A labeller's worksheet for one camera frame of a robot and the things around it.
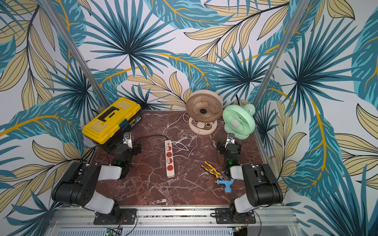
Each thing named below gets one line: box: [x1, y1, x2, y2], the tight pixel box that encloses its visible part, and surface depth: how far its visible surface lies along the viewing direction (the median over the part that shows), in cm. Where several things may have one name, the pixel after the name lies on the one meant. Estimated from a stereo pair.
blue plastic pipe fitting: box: [217, 178, 235, 193], surface depth 84 cm
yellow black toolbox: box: [81, 96, 143, 149], surface depth 92 cm
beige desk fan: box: [185, 89, 224, 136], surface depth 94 cm
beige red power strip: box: [164, 139, 176, 179], surface depth 91 cm
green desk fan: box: [222, 103, 256, 141], surface depth 87 cm
